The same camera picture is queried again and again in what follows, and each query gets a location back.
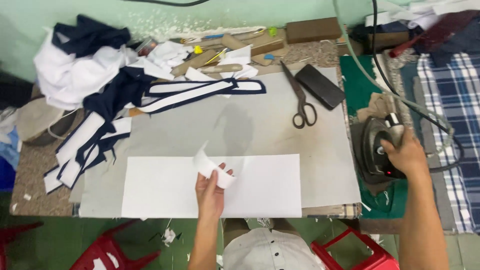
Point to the white collar strip navy trim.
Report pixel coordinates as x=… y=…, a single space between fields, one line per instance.
x=195 y=92

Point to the person's right fingers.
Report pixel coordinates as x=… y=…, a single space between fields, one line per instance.
x=390 y=147

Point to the black rectangular block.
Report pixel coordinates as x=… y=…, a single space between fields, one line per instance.
x=319 y=86

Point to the heap of dark clothes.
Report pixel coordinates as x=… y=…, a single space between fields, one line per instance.
x=431 y=30

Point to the brown rectangular block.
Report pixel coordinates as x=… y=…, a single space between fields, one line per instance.
x=313 y=30

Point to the person's white buttoned shirt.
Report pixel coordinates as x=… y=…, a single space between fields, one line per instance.
x=268 y=249

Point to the pile of white navy collar pieces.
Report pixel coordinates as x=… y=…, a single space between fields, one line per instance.
x=84 y=150

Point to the curved white fabric piece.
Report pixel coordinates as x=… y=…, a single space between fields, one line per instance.
x=210 y=168

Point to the dark metal scissors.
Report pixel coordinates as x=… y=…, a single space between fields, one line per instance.
x=302 y=101

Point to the heap of white navy garments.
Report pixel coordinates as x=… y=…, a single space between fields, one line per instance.
x=82 y=63

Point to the person's right hand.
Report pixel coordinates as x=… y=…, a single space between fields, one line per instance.
x=406 y=155

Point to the grey ironing pad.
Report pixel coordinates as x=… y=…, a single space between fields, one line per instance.
x=262 y=127

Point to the black electric iron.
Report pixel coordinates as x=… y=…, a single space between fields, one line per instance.
x=375 y=150

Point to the white rectangular fabric sheet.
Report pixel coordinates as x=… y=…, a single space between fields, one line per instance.
x=168 y=187

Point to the blue plaid cloth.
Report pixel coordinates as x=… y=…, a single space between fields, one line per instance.
x=453 y=131

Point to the green cloth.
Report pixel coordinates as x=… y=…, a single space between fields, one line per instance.
x=356 y=86

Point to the person's left hand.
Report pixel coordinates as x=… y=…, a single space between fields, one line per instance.
x=209 y=195

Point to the brown cloth scrap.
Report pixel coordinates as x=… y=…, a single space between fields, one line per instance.
x=377 y=107

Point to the red plastic stool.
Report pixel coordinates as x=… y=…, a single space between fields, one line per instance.
x=15 y=234
x=112 y=251
x=354 y=251

